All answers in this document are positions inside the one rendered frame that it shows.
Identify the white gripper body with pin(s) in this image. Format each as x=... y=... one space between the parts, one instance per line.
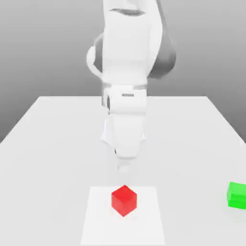
x=125 y=132

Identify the small green cube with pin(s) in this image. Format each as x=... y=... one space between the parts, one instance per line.
x=236 y=195

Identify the small red cube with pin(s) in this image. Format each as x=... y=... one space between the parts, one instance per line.
x=124 y=199

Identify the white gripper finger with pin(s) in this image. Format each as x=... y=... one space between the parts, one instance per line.
x=124 y=165

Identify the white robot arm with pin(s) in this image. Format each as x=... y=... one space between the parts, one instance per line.
x=126 y=48

